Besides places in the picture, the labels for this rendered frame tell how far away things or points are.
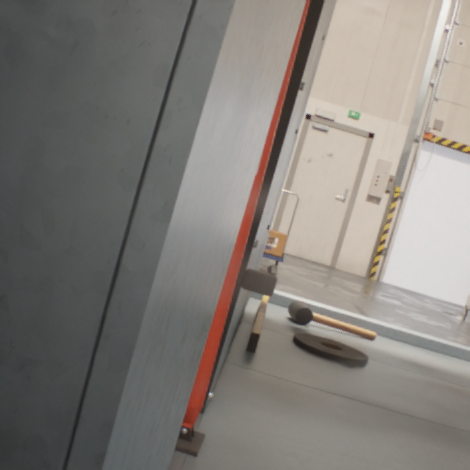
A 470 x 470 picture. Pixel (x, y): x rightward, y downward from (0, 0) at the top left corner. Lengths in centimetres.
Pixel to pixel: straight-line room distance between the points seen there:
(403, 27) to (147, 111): 1116
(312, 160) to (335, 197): 67
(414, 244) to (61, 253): 1101
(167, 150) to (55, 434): 10
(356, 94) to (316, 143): 99
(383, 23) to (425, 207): 295
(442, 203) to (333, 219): 176
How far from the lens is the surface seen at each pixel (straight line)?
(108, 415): 24
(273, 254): 747
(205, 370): 104
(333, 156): 1090
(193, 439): 109
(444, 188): 1129
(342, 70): 1110
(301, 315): 244
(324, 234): 1088
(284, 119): 119
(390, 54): 1124
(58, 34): 24
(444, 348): 283
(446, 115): 1117
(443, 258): 1132
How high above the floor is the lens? 77
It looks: 5 degrees down
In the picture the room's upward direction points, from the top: 16 degrees clockwise
